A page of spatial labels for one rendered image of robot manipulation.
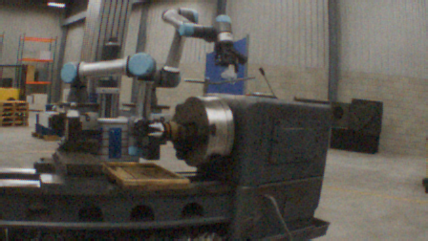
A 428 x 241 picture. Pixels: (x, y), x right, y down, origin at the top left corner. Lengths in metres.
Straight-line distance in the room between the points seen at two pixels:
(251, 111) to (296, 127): 0.29
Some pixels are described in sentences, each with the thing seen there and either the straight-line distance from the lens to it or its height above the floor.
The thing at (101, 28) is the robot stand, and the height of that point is 1.63.
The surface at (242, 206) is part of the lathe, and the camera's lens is 1.76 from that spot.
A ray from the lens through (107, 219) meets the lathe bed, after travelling 1.55.
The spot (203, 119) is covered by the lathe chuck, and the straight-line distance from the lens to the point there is 1.69.
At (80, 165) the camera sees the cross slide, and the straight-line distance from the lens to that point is 1.42.
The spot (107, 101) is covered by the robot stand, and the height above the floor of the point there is 1.17.
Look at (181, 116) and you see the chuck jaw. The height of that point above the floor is 1.14.
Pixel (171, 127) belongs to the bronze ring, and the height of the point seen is 1.10.
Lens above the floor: 1.26
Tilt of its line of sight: 4 degrees down
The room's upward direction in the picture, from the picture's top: 4 degrees clockwise
